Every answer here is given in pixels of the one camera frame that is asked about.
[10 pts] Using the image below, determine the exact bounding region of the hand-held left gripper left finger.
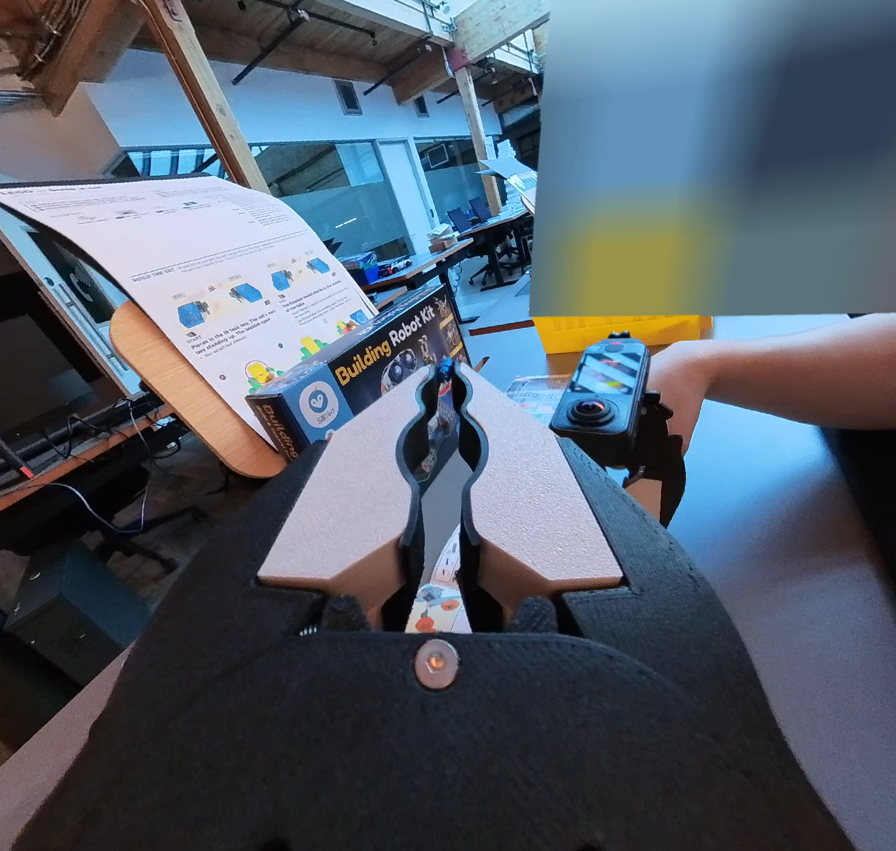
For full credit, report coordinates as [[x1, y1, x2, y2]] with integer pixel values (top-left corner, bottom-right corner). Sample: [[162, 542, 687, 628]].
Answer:
[[258, 366, 436, 633]]

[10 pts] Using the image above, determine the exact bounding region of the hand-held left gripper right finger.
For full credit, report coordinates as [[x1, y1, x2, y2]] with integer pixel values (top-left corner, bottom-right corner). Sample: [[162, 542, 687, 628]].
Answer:
[[451, 363, 624, 633]]

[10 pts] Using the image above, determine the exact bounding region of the person's right forearm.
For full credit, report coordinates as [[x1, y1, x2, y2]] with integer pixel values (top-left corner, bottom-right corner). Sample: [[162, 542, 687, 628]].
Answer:
[[700, 313, 896, 433]]

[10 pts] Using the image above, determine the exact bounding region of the background wooden desk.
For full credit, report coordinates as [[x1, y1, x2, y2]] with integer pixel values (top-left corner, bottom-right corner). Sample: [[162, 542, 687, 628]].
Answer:
[[458, 210, 534, 285], [364, 238, 476, 306]]

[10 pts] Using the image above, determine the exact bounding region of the person's right hand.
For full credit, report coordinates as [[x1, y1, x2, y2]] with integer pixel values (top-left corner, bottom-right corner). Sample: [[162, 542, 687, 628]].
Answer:
[[647, 342, 716, 458]]

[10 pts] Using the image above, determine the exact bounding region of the colourful printed leaflet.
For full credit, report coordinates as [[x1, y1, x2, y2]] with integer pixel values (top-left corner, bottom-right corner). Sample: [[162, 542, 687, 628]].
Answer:
[[505, 373, 583, 426]]

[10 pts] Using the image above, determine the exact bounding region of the yellow plastic bin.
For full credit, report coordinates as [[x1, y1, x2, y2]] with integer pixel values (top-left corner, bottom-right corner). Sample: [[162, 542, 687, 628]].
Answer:
[[532, 315, 713, 355]]

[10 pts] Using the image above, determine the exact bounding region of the robot kit box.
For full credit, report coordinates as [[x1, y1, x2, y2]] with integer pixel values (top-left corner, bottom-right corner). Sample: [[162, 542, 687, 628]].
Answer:
[[245, 284, 471, 496]]

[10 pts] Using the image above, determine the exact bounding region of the wooden display board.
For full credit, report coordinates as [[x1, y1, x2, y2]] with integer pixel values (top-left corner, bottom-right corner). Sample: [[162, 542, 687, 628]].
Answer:
[[110, 301, 289, 479]]

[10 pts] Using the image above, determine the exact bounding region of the person's dark clothing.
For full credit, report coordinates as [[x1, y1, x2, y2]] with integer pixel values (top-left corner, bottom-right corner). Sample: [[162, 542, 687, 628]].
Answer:
[[822, 425, 896, 575]]

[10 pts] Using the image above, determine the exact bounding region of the printed instruction sheet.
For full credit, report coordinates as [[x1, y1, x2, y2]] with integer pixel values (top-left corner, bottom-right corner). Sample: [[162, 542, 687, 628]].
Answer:
[[0, 175, 379, 446]]

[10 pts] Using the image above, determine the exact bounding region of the grey cabinet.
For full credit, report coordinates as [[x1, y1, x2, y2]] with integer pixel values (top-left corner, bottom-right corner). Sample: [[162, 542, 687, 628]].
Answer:
[[6, 542, 153, 685]]

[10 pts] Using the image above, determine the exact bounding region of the silver framed monitor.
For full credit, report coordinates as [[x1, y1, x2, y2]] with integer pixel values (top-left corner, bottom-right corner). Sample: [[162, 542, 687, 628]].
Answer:
[[0, 203, 144, 404]]

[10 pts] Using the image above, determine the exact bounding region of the black cable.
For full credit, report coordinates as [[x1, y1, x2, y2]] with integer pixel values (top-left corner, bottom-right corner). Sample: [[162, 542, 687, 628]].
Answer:
[[0, 403, 183, 537]]

